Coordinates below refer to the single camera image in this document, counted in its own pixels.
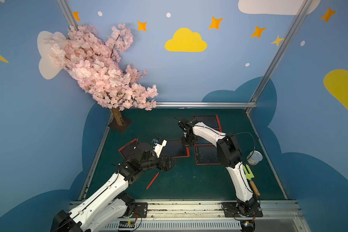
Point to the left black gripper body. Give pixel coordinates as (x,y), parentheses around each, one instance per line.
(165,163)

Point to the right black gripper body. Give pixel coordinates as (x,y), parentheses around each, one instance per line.
(188,139)

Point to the colourful scribble red writing tablet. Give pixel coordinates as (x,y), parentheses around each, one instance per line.
(203,140)

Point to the red stylus pair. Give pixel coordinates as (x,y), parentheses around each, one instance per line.
(218,123)

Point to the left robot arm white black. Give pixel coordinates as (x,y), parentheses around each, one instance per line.
(110,201)

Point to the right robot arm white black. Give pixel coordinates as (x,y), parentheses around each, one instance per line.
(229,155)

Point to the pink cherry blossom tree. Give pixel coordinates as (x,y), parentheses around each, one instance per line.
(94,64)

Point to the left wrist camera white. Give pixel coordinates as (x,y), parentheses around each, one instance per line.
(159,144)

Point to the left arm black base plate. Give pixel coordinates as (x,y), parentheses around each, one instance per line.
(139,210)

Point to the aluminium back frame bar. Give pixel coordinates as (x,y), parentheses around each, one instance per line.
(181,105)

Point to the aluminium front rail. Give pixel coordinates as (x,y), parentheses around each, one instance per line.
(207,216)

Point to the green garden fork wooden handle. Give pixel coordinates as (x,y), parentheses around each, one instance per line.
(249,175)

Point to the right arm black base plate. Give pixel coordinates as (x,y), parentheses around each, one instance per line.
(235,209)

